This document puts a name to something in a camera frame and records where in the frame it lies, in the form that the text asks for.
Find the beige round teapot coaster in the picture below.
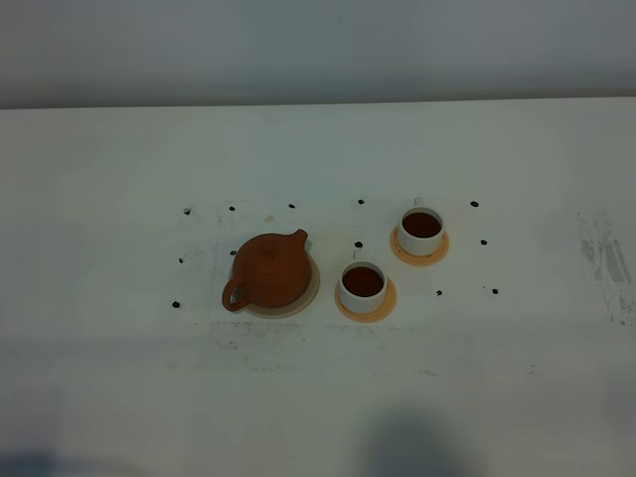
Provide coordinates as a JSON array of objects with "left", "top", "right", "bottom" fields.
[{"left": 243, "top": 253, "right": 320, "bottom": 319}]

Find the near white teacup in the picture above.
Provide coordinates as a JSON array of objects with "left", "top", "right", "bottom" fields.
[{"left": 338, "top": 252, "right": 387, "bottom": 297}]

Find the near orange cup coaster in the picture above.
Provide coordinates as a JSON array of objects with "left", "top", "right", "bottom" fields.
[{"left": 335, "top": 278, "right": 398, "bottom": 323}]

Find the orange cup coaster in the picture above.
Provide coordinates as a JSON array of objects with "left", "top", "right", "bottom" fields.
[
  {"left": 390, "top": 224, "right": 450, "bottom": 267},
  {"left": 335, "top": 278, "right": 398, "bottom": 323}
]

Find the far orange cup coaster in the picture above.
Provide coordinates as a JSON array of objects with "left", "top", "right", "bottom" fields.
[{"left": 390, "top": 224, "right": 450, "bottom": 267}]

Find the brown clay teapot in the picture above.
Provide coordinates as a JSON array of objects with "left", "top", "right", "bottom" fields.
[{"left": 222, "top": 229, "right": 312, "bottom": 312}]

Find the white teacup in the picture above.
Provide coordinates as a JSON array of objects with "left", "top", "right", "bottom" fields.
[
  {"left": 338, "top": 252, "right": 387, "bottom": 297},
  {"left": 398, "top": 197, "right": 445, "bottom": 239}
]

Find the far white teacup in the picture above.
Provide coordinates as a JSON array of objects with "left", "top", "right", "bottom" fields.
[{"left": 398, "top": 197, "right": 445, "bottom": 239}]

